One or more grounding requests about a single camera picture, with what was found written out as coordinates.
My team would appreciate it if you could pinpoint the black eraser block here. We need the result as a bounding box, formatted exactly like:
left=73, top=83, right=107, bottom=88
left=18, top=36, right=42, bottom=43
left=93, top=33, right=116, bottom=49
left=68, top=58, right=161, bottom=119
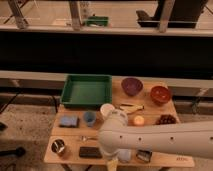
left=79, top=146, right=102, bottom=158

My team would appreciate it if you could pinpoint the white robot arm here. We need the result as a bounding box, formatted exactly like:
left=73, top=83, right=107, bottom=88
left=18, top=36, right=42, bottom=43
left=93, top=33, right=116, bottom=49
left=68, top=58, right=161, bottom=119
left=98, top=109, right=213, bottom=160

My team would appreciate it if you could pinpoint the white paper cup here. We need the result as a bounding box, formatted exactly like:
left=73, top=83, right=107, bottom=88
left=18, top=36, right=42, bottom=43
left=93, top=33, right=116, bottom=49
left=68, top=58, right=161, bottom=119
left=100, top=103, right=115, bottom=119

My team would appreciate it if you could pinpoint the purple bowl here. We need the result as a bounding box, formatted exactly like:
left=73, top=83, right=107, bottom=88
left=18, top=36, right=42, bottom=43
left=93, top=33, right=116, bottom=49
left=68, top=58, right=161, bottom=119
left=121, top=77, right=143, bottom=96

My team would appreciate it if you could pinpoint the green plastic tray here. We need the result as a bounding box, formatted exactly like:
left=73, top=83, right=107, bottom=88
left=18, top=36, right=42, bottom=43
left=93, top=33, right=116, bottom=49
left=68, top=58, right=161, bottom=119
left=60, top=74, right=112, bottom=108

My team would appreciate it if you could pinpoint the blue small cup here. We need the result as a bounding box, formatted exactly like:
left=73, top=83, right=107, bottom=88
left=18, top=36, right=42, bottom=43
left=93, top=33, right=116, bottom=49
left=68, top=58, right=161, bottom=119
left=83, top=111, right=96, bottom=127

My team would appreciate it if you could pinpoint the orange fruit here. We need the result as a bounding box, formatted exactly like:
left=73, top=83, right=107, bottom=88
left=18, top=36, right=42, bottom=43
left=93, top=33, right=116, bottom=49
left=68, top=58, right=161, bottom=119
left=133, top=115, right=145, bottom=126

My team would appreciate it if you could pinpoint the blue sponge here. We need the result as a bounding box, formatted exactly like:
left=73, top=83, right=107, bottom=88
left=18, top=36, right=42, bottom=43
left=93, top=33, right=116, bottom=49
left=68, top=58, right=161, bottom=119
left=59, top=116, right=79, bottom=128

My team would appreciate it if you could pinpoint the red bowl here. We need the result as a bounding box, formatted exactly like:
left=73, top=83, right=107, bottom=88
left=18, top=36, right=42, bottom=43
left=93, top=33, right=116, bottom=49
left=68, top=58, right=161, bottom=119
left=150, top=86, right=172, bottom=106

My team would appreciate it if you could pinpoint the silver metal fork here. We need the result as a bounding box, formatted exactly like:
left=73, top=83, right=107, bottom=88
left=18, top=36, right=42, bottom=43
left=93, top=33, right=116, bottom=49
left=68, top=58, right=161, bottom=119
left=79, top=136, right=98, bottom=142

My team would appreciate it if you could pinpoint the green box on shelf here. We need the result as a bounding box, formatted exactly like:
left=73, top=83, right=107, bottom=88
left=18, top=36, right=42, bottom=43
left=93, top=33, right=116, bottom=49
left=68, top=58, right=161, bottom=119
left=85, top=16, right=109, bottom=26

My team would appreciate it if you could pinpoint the light blue cloth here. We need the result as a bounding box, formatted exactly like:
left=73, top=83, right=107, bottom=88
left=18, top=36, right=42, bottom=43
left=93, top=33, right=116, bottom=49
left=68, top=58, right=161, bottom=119
left=118, top=149, right=131, bottom=163

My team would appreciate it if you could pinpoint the metal tin cup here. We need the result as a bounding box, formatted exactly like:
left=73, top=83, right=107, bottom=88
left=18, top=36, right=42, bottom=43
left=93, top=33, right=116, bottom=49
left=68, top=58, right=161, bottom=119
left=51, top=139, right=66, bottom=156

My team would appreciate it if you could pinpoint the dark object on shelf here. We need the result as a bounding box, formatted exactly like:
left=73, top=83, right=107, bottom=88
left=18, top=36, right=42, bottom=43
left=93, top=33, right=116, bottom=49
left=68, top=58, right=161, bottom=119
left=136, top=0, right=209, bottom=28

